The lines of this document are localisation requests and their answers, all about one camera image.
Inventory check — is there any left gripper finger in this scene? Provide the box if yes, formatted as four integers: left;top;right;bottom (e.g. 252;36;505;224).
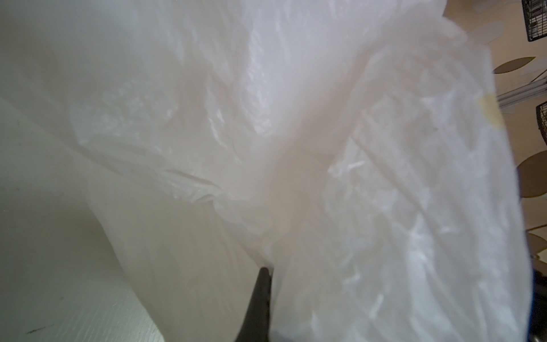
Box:
235;267;272;342

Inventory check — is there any white plastic bag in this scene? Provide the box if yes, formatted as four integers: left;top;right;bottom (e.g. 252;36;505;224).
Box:
1;1;532;341

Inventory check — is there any side black wire basket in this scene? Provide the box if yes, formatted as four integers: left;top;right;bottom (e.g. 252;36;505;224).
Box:
536;101;547;144

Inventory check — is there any rear black wire basket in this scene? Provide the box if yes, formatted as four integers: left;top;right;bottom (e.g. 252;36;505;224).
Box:
521;0;547;42

